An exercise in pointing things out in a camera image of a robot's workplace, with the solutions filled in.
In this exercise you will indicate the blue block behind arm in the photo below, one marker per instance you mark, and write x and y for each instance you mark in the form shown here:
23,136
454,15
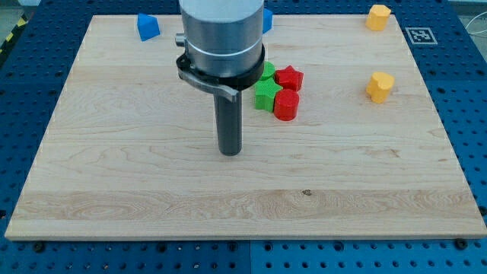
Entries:
267,20

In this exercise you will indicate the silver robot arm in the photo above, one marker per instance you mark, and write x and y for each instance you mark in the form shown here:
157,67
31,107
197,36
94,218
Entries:
223,45

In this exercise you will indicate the wooden board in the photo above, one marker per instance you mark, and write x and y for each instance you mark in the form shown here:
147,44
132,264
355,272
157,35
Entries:
131,153

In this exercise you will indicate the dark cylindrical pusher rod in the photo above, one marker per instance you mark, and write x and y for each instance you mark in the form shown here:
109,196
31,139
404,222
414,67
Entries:
228,118

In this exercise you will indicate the green star block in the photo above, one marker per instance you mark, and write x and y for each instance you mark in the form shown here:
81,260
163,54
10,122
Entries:
265,92

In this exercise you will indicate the red cylinder block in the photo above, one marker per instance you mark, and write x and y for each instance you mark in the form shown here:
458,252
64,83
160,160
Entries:
286,104

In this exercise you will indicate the green round block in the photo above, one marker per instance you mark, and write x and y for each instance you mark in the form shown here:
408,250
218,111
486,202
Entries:
268,71

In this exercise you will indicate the red star block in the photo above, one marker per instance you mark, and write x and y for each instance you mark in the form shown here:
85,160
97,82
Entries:
289,78

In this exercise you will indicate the yellow heart block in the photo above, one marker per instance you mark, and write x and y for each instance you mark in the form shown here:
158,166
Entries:
379,86

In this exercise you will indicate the blue triangular block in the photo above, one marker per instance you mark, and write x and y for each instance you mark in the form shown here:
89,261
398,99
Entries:
148,26

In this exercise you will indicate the yellow block top right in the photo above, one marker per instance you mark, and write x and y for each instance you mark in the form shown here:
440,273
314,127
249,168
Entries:
378,17

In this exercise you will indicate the fiducial marker tag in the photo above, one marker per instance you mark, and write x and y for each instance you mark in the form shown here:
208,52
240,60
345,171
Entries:
421,36

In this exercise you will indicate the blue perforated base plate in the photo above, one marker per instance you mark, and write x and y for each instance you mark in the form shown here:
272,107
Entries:
31,81

